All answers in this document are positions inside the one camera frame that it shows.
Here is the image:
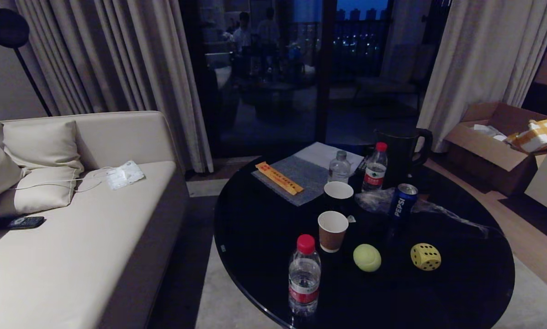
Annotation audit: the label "brown paper cup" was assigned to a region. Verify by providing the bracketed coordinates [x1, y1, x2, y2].
[318, 211, 349, 253]

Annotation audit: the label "white paper packet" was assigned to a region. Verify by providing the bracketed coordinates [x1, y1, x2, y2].
[106, 160, 145, 191]

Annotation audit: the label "beige sofa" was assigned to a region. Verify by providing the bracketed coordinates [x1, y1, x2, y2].
[0, 111, 191, 329]

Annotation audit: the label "black floor lamp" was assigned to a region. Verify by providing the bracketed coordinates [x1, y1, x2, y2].
[0, 0, 53, 117]

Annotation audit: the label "orange chopstick packet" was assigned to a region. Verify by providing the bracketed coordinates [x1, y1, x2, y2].
[255, 161, 304, 196]

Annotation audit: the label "clear capless plastic bottle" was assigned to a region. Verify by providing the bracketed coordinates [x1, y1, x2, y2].
[328, 150, 351, 184]

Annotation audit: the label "round black coffee table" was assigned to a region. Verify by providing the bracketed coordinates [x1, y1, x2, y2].
[213, 153, 515, 329]

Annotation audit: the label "red-capped water bottle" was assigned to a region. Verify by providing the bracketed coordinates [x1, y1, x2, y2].
[362, 142, 388, 192]
[288, 234, 322, 317]

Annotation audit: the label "black paper cup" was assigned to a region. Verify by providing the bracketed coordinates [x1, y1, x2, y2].
[324, 181, 355, 213]

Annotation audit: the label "blue soda can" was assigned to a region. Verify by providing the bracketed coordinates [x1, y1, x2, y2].
[389, 184, 419, 223]

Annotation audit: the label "yellow checked cloth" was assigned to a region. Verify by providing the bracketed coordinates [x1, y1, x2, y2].
[506, 118, 547, 154]

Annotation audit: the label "beige curtain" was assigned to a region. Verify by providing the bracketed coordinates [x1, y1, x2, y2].
[416, 0, 547, 153]
[15, 0, 214, 174]

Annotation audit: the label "clear plastic bag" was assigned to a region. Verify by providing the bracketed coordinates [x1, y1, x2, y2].
[355, 187, 491, 238]

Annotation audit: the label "yellow-green tennis ball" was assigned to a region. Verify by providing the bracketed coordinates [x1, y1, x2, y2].
[353, 244, 382, 273]

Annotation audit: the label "white paper sheet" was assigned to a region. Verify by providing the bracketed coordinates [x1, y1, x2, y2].
[294, 142, 364, 176]

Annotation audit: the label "grey foam sheet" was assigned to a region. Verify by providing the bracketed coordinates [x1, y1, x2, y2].
[251, 155, 330, 207]

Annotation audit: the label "white cable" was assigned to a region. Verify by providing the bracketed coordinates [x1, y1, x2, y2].
[9, 166, 114, 193]

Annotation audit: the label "black electric kettle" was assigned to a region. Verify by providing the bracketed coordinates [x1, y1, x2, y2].
[374, 127, 434, 188]

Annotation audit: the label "brown cardboard box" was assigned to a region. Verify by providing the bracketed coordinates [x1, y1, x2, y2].
[444, 102, 547, 197]

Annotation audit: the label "black remote control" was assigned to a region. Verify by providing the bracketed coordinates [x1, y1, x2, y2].
[6, 216, 46, 230]

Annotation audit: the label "yellow foam dice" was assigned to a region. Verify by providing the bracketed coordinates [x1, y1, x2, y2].
[410, 243, 442, 271]

